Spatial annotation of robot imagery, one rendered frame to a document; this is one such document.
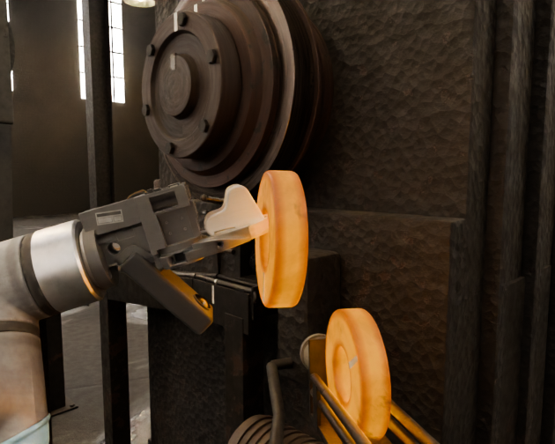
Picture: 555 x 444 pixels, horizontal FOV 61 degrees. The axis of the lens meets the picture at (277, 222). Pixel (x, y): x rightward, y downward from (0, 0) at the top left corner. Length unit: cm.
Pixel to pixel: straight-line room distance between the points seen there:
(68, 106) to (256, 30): 1084
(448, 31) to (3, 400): 78
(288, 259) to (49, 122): 1110
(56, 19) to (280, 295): 1161
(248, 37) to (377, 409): 65
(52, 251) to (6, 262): 4
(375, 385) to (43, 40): 1145
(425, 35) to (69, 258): 67
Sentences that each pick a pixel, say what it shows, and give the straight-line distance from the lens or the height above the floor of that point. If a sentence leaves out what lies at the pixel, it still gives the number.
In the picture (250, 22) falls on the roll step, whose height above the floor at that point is 122.
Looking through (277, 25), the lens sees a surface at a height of 121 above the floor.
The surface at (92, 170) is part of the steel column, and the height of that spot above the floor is 96.
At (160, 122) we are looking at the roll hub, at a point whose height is 105.
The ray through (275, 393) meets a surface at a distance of 83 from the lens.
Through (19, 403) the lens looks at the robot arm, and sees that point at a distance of 49.
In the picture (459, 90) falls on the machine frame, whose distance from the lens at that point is 84.
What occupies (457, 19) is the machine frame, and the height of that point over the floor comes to 119.
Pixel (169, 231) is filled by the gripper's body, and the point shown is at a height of 89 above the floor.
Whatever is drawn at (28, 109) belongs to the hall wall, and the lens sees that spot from 1138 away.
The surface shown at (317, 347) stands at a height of 71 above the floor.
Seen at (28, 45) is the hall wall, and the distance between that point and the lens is 1163.
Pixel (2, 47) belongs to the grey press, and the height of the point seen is 174.
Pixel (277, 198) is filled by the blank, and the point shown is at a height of 92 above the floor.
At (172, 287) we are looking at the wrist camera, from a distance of 51.
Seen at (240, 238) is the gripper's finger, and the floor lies 88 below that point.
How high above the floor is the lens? 95
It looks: 6 degrees down
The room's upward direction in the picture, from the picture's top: straight up
